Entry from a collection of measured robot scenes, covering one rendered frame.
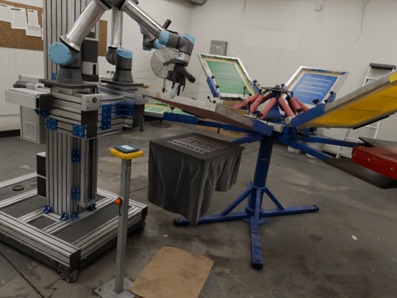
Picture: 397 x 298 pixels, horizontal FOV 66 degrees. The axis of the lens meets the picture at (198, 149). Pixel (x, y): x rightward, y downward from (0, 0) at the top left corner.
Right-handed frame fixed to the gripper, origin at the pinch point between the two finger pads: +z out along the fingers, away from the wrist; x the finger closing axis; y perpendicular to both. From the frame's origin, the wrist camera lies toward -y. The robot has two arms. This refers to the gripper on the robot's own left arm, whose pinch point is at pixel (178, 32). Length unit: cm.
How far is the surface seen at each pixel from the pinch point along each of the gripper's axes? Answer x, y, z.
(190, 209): 114, 92, -52
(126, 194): 94, 87, -85
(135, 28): -349, 25, 152
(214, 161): 114, 61, -42
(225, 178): 111, 77, -24
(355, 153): 165, 38, 19
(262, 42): -200, -1, 356
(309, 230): 125, 152, 107
